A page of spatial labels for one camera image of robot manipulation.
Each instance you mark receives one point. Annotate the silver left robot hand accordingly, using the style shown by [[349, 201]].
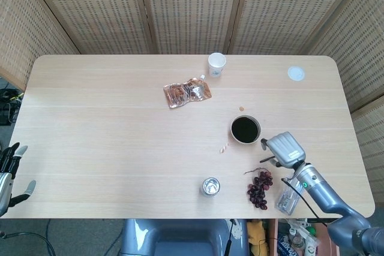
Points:
[[6, 184]]

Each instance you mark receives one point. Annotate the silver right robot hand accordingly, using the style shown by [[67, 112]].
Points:
[[286, 148]]

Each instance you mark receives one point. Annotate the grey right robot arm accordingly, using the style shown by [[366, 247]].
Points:
[[327, 196]]

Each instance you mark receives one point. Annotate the bunch of dark red grapes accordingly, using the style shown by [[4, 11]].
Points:
[[259, 188]]

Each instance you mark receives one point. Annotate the small beige crumbs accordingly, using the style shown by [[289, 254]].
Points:
[[223, 147]]

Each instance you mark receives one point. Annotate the white round lid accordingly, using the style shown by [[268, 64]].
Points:
[[296, 73]]

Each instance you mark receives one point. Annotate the black equipment on floor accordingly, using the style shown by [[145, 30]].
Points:
[[9, 106]]

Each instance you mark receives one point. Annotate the blue aluminium drink can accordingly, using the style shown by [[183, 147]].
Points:
[[210, 186]]

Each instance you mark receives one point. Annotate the brown box of clutter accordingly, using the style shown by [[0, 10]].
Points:
[[300, 238]]

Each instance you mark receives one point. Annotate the yellow plush toy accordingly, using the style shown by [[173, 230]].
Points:
[[258, 235]]

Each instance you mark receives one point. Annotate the white paper cup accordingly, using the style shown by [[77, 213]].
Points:
[[216, 64]]

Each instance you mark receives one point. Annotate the brown spouted food pouch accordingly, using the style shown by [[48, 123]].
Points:
[[187, 91]]

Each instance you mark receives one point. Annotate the grey robot torso base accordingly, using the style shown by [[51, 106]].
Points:
[[180, 238]]

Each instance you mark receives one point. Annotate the woven bamboo folding screen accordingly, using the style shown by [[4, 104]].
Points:
[[192, 10]]

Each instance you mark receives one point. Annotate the white perforated metal bracket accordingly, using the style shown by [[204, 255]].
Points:
[[236, 229]]

